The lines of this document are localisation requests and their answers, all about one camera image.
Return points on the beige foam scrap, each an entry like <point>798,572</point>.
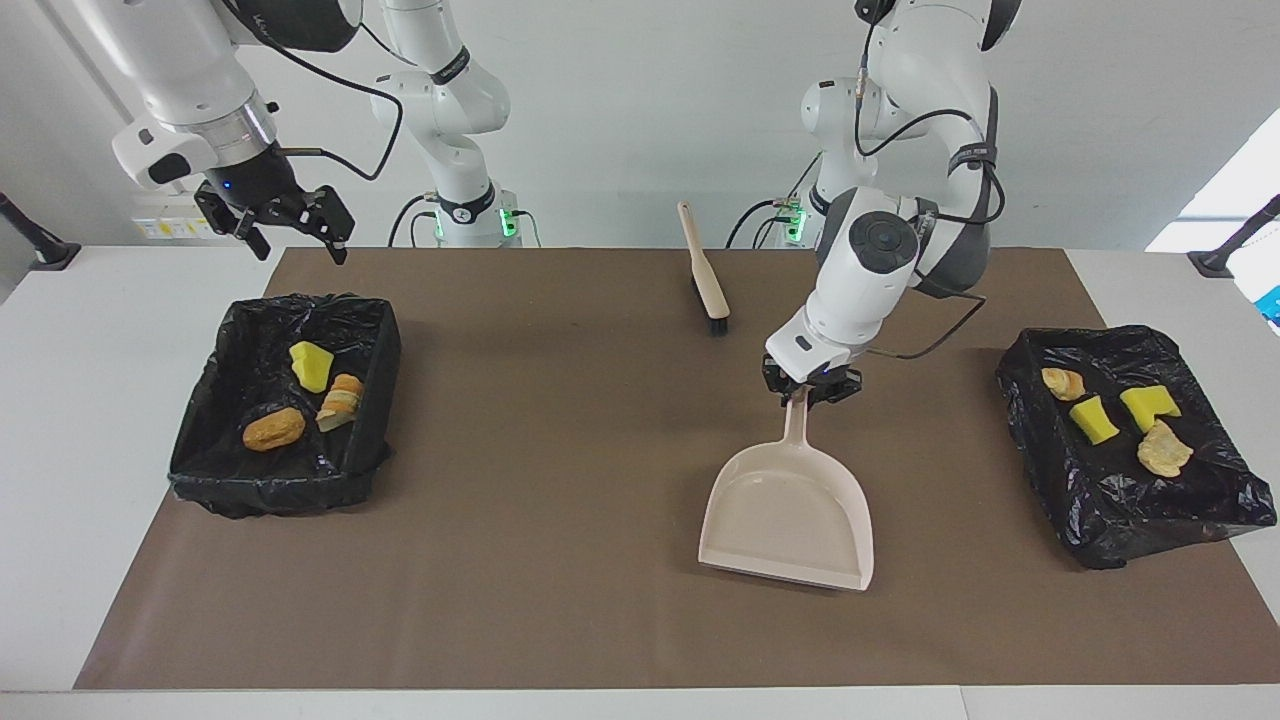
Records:
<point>1063,383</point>
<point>1165,450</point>
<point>340,402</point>

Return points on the beige plastic dustpan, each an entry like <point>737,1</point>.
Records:
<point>790,510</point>

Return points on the brown bread-like trash piece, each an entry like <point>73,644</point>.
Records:
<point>274,430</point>

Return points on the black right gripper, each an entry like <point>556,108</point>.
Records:
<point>262,185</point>

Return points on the black clamp stand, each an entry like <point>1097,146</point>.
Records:
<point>1225,255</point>
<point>40,245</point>

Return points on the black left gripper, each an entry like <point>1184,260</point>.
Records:
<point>815,385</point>

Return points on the yellow sponge piece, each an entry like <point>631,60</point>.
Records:
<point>313,367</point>
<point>1150,405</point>
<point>1093,420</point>

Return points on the blue box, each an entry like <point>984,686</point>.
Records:
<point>1272,305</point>

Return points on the white wall socket box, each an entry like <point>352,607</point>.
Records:
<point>165,228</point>

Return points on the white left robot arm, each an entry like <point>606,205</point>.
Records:
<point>880,260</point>

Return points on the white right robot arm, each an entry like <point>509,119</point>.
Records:
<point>190,80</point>

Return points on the beige hand brush black bristles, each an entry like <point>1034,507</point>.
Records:
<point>705,275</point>

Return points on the brown paper table mat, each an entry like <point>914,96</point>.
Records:
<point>560,600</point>

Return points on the black bag lined bin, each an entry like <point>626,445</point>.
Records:
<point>220,360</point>
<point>1100,500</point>

